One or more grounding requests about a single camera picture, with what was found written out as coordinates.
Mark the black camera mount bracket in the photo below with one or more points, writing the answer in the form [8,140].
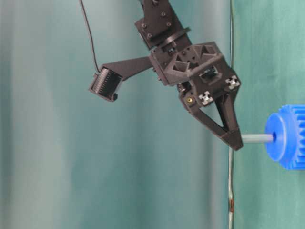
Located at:
[128,68]

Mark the green cutting mat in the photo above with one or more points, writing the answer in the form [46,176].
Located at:
[269,58]

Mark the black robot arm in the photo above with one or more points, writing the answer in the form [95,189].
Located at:
[160,23]

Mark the blue plastic gear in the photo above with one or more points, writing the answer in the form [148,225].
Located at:
[287,126]

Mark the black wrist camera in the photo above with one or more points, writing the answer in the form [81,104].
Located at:
[106,84]

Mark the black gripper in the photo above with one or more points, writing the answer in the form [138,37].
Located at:
[202,77]

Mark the grey metal shaft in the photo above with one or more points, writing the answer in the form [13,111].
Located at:
[257,138]

